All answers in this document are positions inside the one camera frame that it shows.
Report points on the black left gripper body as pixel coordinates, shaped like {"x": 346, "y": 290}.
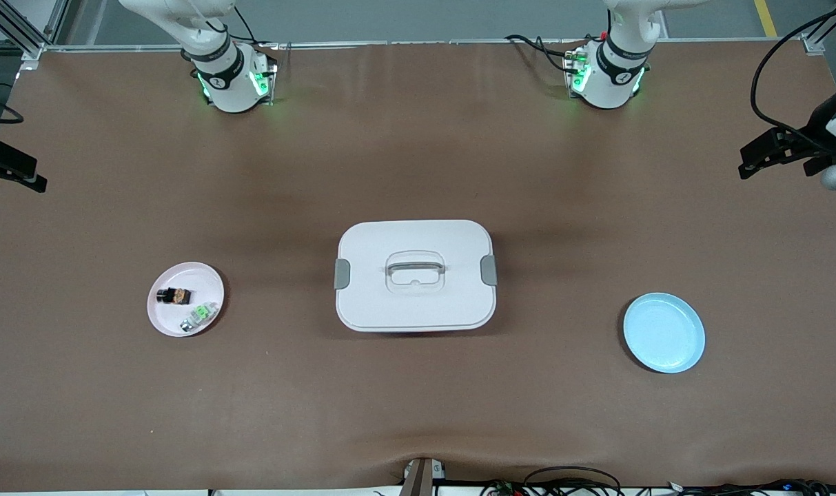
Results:
{"x": 806, "y": 141}

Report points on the orange and black switch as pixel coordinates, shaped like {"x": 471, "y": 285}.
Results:
{"x": 174, "y": 296}

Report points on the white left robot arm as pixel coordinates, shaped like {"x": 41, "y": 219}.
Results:
{"x": 607, "y": 83}

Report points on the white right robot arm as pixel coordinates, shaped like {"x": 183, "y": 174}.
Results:
{"x": 228, "y": 89}

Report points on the light blue round plate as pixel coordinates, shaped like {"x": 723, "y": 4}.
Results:
{"x": 666, "y": 334}

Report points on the pink round plate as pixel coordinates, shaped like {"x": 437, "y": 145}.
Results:
{"x": 180, "y": 274}

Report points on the gray box latch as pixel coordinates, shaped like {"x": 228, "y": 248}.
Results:
{"x": 342, "y": 274}
{"x": 488, "y": 270}

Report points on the white lidded storage box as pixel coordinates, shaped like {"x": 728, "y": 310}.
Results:
{"x": 418, "y": 306}

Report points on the brown table mat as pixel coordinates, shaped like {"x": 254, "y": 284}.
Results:
{"x": 418, "y": 399}

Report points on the aluminium frame profile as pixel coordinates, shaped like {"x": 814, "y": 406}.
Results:
{"x": 18, "y": 31}
{"x": 814, "y": 43}

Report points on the green and clear switch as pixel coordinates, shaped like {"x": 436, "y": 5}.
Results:
{"x": 198, "y": 315}

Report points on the metal table edge rail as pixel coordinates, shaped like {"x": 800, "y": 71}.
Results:
{"x": 418, "y": 43}

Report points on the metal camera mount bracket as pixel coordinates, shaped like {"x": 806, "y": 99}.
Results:
{"x": 418, "y": 482}

